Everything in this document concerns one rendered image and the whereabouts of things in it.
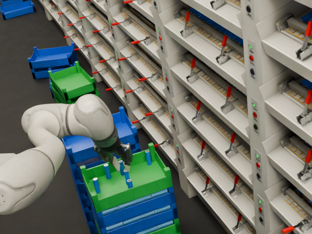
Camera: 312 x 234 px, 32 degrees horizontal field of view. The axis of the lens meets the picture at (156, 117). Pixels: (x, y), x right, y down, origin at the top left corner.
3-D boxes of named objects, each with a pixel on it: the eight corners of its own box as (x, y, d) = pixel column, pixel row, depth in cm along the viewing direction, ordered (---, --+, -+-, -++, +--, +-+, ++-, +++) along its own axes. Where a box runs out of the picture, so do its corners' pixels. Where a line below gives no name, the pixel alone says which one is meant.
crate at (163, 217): (105, 244, 206) (100, 229, 202) (92, 212, 223) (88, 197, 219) (178, 218, 213) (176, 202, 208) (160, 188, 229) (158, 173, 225)
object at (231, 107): (253, 149, 175) (240, 118, 167) (173, 76, 224) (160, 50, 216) (304, 114, 177) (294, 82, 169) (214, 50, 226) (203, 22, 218)
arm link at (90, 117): (118, 113, 181) (80, 115, 184) (104, 87, 168) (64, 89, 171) (114, 142, 175) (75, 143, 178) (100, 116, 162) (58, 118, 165)
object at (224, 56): (250, 98, 165) (236, 63, 157) (167, 34, 214) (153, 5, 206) (304, 62, 167) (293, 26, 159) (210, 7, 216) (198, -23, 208)
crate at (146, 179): (96, 213, 198) (91, 196, 194) (83, 182, 214) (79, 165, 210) (173, 186, 204) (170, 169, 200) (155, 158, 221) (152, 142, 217)
